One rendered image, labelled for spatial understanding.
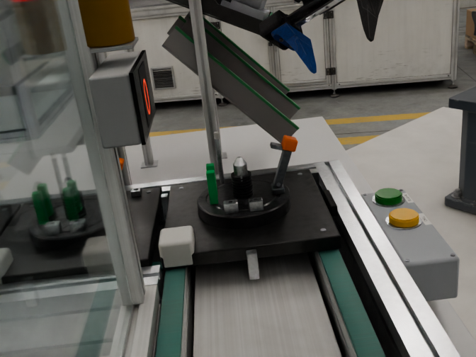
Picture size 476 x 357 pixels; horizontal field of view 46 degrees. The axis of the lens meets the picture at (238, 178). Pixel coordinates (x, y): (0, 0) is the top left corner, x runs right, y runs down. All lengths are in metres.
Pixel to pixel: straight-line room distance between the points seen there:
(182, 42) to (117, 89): 0.48
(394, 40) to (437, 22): 0.36
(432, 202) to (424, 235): 0.32
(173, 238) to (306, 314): 0.20
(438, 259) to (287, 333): 0.21
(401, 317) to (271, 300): 0.18
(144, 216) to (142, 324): 0.25
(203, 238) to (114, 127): 0.28
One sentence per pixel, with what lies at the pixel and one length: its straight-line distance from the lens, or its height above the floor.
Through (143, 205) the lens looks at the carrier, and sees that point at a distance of 0.91.
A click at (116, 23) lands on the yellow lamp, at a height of 1.28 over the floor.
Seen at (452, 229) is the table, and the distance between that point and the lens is 1.01.
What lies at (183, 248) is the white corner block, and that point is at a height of 0.98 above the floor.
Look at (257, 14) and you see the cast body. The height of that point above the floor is 1.22.
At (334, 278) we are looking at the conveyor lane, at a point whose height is 0.95.
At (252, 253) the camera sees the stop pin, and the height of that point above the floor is 0.97.
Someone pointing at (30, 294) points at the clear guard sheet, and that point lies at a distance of 0.38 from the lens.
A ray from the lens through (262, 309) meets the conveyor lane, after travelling 0.72.
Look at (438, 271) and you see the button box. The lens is 0.74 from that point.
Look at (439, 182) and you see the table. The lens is 1.18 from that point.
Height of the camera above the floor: 1.34
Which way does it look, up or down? 23 degrees down
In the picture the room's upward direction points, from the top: 7 degrees counter-clockwise
